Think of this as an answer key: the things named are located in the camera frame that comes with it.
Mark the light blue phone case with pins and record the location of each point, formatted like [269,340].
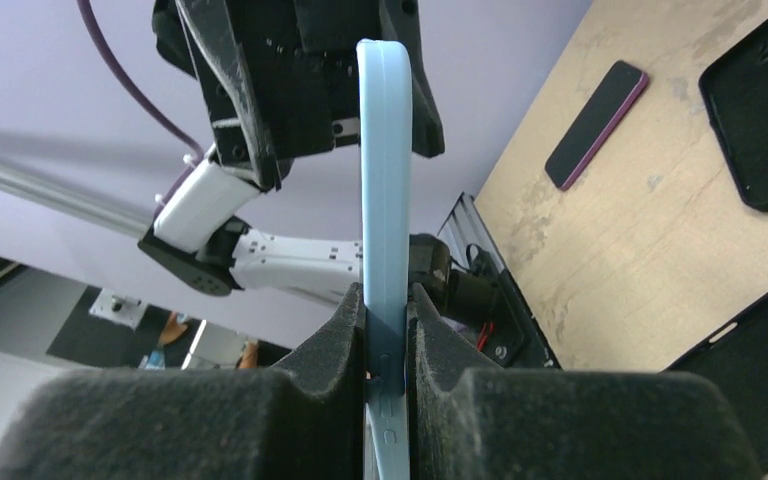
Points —
[385,100]

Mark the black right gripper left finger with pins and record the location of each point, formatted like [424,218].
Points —
[301,418]

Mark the aluminium frame rail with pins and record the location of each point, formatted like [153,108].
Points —
[71,202]

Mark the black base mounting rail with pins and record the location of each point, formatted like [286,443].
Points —
[484,297]

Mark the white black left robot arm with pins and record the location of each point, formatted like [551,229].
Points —
[197,236]

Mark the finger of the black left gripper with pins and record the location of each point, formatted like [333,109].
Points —
[244,144]

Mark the purple edged smartphone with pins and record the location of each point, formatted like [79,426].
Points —
[621,86]

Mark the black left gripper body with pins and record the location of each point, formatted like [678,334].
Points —
[302,61]

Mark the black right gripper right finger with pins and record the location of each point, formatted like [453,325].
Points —
[471,419]

